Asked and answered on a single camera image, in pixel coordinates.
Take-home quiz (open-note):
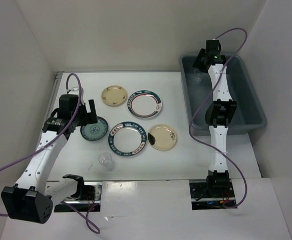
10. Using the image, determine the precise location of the green red ring plate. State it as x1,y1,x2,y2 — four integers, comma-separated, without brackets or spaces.
127,90,162,119

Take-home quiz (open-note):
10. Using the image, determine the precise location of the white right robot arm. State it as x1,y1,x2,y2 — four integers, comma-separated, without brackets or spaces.
193,39,237,198

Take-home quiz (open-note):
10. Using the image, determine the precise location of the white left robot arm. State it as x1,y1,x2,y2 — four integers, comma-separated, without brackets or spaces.
1,94,97,224

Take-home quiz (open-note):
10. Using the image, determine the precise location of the clear plastic cup in bin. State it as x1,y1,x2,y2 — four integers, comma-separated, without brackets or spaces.
193,68,203,84

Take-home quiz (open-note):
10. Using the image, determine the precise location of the grey plastic bin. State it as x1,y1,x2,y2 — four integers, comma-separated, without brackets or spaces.
179,52,267,135

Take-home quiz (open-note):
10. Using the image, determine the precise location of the blue floral green dish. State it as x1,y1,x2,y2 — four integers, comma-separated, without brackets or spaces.
80,116,109,142

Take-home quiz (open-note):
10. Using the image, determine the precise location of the beige dish with flowers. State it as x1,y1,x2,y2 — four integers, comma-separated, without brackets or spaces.
101,85,127,107

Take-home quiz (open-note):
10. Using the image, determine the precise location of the clear plastic cup on table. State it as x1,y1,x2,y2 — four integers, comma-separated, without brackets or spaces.
98,152,114,172

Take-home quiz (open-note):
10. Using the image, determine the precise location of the beige dish with dark spot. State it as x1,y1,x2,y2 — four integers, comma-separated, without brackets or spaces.
148,124,177,151

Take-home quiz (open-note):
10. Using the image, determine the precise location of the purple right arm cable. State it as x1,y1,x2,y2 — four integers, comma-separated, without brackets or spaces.
188,28,248,210

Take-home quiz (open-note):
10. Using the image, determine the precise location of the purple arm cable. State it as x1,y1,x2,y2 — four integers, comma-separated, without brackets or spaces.
188,28,248,210
0,73,101,235

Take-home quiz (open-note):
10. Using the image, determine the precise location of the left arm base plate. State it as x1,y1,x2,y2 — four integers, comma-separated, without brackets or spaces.
46,179,102,213

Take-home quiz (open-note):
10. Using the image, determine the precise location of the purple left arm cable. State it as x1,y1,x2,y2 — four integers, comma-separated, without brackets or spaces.
0,73,101,235

